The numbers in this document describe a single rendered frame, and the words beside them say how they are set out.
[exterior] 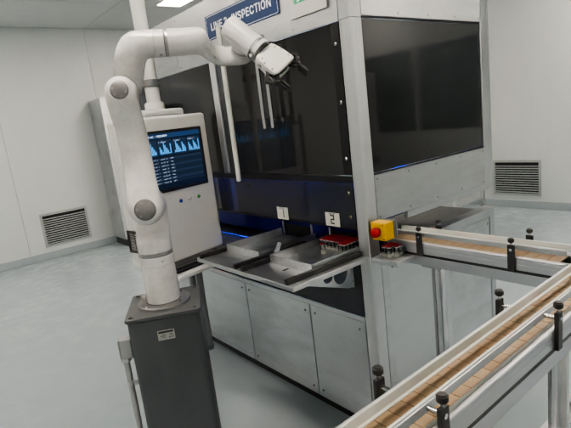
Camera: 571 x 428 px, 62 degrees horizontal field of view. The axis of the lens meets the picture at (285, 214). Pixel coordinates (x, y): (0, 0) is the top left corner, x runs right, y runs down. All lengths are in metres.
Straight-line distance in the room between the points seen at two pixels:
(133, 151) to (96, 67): 5.63
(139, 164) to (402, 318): 1.28
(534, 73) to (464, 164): 4.12
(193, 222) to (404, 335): 1.22
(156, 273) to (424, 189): 1.20
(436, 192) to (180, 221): 1.28
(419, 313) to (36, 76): 5.85
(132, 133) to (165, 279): 0.52
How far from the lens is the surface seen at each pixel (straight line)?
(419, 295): 2.26
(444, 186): 2.33
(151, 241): 1.71
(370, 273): 1.97
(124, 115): 1.65
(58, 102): 7.06
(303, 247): 2.11
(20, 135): 6.92
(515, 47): 6.61
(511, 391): 1.11
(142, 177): 1.66
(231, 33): 1.73
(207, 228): 2.65
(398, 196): 2.05
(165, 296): 1.76
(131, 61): 1.71
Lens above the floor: 1.47
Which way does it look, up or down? 11 degrees down
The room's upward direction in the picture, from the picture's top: 7 degrees counter-clockwise
